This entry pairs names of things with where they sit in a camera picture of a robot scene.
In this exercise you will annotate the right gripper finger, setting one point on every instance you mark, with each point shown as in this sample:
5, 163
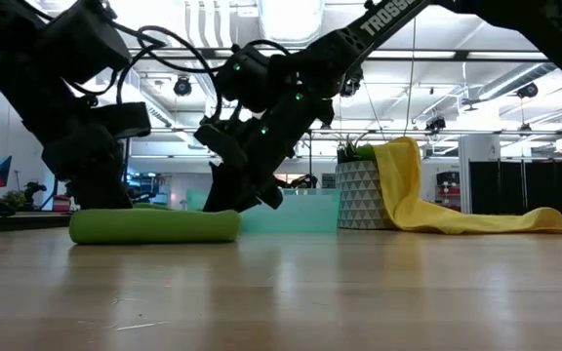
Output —
264, 199
222, 195

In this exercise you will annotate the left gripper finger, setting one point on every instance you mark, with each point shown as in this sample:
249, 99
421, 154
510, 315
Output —
115, 190
87, 195

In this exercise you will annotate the translucent teal plastic bin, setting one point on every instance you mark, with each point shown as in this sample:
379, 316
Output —
305, 212

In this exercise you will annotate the green microfiber towel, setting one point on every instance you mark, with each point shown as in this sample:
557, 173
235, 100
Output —
164, 226

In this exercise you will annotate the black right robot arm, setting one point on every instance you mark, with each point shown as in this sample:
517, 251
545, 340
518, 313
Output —
530, 24

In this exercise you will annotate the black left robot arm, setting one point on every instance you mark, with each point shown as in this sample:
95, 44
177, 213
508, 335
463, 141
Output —
17, 58

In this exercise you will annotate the yellow microfiber towel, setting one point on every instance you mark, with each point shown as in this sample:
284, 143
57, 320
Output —
408, 205

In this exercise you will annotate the black hanging spotlight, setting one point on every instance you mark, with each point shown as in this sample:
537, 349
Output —
182, 87
351, 89
435, 124
528, 90

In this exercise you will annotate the plant in patterned pot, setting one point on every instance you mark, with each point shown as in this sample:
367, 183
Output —
359, 195

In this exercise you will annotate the white column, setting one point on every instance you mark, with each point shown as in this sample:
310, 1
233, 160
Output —
478, 146

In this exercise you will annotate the black partition panels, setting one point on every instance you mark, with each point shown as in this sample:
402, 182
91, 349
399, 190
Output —
505, 187

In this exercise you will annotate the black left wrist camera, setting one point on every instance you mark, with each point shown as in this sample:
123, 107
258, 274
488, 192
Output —
125, 119

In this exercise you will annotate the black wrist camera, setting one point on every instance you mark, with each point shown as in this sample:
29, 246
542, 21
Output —
125, 119
222, 144

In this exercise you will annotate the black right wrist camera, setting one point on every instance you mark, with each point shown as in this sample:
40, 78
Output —
222, 144

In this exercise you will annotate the silver air duct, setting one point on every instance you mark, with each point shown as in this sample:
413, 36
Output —
291, 19

